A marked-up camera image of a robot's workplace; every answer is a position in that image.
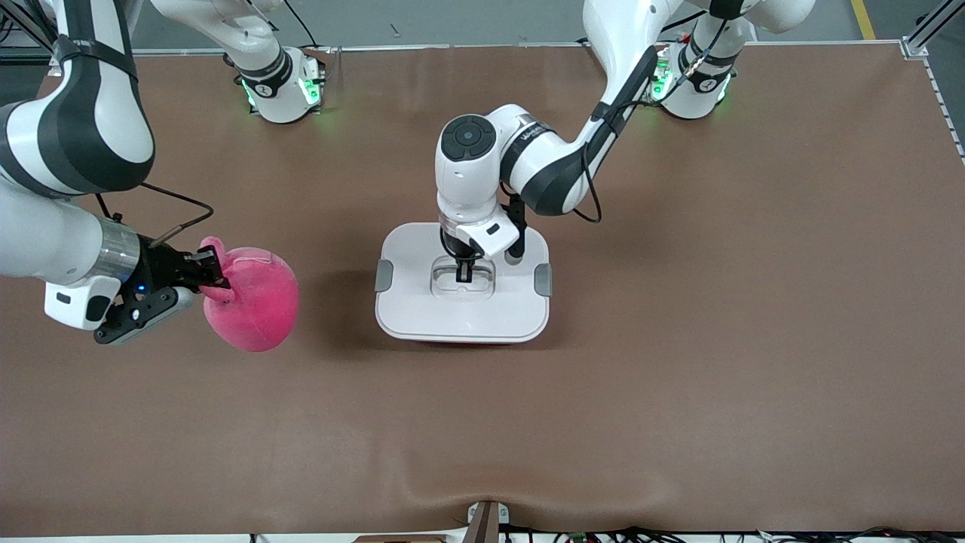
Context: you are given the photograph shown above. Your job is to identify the black base power cable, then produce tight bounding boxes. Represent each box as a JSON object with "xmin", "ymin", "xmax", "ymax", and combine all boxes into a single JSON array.
[{"xmin": 280, "ymin": 0, "xmax": 323, "ymax": 52}]

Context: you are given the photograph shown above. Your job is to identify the brown table mat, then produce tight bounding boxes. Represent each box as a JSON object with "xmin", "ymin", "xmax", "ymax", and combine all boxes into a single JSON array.
[{"xmin": 0, "ymin": 41, "xmax": 965, "ymax": 538}]

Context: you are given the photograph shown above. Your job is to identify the pink plush toy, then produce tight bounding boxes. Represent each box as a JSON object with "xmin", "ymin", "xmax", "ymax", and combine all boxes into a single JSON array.
[{"xmin": 198, "ymin": 236, "xmax": 300, "ymax": 353}]

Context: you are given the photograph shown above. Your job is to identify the white box lid grey latches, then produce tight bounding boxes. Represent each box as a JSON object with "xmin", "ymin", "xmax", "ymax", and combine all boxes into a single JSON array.
[{"xmin": 374, "ymin": 222, "xmax": 553, "ymax": 344}]

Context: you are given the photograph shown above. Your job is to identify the metal table clamp bracket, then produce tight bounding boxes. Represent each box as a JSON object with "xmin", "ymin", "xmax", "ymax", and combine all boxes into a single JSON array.
[{"xmin": 466, "ymin": 500, "xmax": 510, "ymax": 543}]

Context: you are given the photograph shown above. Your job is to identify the aluminium frame profile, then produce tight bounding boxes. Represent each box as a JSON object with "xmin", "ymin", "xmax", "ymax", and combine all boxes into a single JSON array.
[{"xmin": 901, "ymin": 0, "xmax": 965, "ymax": 80}]

